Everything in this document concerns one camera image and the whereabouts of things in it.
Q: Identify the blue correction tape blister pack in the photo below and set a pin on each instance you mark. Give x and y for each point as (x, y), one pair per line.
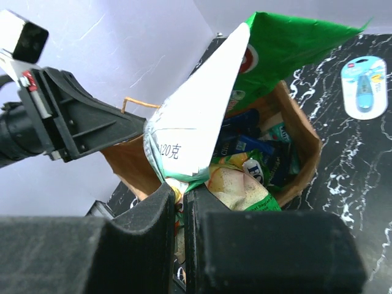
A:
(364, 87)

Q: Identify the yellow green snack bag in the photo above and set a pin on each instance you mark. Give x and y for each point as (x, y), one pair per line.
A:
(237, 181)

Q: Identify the teal white snack packet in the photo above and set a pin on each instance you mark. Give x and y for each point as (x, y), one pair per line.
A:
(274, 129)

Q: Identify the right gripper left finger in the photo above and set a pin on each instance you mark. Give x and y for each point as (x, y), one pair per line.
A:
(132, 253)

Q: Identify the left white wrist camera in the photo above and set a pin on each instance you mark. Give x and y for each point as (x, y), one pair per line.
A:
(22, 43)

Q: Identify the blue Burts chips bag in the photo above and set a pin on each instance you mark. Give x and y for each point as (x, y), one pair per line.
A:
(241, 133)

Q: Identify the green Chuba cassava chips bag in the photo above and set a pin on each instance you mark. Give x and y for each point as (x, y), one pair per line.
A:
(180, 136)

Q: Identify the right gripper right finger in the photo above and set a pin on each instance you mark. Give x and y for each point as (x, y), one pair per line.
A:
(267, 251)

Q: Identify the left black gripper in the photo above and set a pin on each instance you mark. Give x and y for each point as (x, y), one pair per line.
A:
(85, 124)

